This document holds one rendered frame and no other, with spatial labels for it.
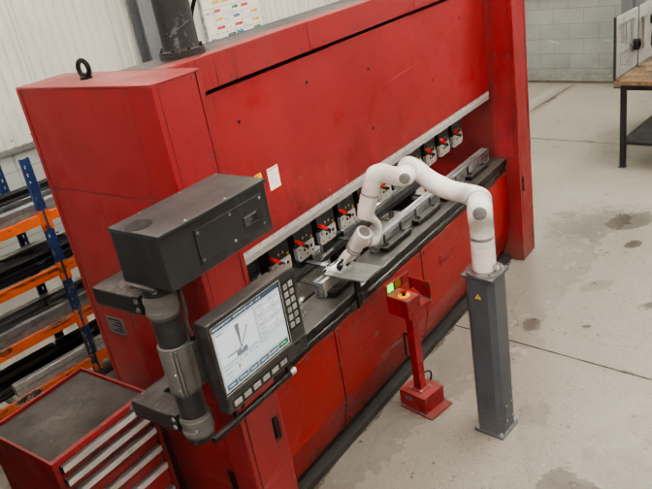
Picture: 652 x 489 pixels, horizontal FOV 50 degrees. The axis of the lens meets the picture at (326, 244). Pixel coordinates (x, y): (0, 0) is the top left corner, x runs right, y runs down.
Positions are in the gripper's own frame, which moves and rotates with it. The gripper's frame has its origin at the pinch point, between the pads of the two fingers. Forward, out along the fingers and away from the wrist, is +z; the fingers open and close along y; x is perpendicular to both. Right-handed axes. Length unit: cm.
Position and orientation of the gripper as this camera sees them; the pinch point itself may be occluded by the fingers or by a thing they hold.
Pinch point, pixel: (342, 265)
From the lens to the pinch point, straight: 375.4
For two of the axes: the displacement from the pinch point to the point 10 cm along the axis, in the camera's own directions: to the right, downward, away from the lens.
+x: 6.4, 7.2, -2.6
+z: -3.3, 5.7, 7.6
